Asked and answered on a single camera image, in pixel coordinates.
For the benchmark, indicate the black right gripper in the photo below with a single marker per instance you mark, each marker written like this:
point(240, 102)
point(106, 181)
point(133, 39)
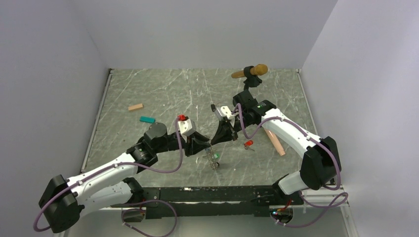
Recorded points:
point(225, 133)

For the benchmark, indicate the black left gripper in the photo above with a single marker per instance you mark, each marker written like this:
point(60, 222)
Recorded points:
point(192, 147)

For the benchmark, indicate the red tag key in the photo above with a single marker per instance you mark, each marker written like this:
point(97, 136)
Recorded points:
point(247, 145)

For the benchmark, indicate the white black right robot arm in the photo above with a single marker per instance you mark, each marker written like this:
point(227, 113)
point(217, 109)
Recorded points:
point(320, 158)

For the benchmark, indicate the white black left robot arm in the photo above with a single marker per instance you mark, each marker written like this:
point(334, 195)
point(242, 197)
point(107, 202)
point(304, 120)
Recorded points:
point(66, 200)

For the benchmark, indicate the teal block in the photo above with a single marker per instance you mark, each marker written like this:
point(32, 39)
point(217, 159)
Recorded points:
point(147, 119)

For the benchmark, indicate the black microphone stand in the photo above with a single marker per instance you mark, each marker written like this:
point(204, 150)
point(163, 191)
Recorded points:
point(252, 81)

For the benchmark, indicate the tan wooden block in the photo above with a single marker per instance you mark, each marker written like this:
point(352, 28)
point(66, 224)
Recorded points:
point(135, 107)

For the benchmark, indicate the gold microphone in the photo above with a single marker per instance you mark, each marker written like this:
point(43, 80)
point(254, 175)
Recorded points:
point(257, 70)

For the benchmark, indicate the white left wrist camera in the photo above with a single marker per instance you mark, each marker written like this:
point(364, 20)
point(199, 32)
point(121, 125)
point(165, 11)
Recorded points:
point(186, 126)

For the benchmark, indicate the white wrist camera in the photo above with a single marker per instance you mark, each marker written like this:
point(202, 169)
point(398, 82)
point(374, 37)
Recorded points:
point(186, 126)
point(224, 112)

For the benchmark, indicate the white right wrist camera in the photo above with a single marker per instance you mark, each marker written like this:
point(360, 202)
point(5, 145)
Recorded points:
point(224, 112)

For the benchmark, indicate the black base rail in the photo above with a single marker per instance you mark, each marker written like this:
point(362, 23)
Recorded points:
point(258, 201)

